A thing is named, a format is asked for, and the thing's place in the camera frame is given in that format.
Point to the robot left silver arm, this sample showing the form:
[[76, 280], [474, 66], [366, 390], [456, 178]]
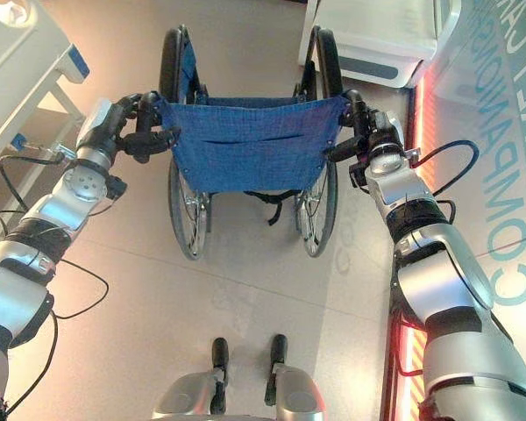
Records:
[[13, 280]]

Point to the robot right black hand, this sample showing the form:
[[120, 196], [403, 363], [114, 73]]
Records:
[[379, 127]]

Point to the wheelchair large spoked wheel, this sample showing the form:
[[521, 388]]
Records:
[[329, 57], [172, 57]]

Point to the robot right silver leg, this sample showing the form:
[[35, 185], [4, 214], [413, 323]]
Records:
[[296, 390]]

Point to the robot right dark foot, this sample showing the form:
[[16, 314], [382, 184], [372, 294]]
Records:
[[279, 348]]

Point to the robot left black hand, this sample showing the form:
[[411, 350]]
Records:
[[98, 120]]

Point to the blue fabric wheelchair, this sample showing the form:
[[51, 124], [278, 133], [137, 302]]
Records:
[[245, 144]]

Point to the white rounded cabinet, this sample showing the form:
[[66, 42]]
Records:
[[377, 44]]

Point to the robot right silver arm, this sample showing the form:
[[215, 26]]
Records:
[[447, 289]]

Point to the robot dark foot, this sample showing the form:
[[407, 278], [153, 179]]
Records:
[[279, 348], [220, 351]]

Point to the white hospital bed frame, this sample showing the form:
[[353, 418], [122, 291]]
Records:
[[22, 66]]

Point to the robot left dark foot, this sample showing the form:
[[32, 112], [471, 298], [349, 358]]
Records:
[[220, 351]]

